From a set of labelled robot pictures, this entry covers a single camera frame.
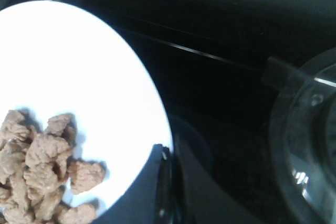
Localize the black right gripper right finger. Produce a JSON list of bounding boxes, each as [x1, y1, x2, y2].
[[174, 140, 262, 223]]

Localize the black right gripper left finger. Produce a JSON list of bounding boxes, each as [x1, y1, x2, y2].
[[93, 144, 173, 224]]

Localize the brown meat pieces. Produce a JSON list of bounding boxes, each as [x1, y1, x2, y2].
[[1, 110, 106, 223]]

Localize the light blue plate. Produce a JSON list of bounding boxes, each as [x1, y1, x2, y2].
[[1, 1, 173, 217]]

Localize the right black burner with grate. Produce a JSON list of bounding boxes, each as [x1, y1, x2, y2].
[[263, 49, 335, 223]]

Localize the black glass gas cooktop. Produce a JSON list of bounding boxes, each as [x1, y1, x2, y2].
[[1, 0, 335, 223]]

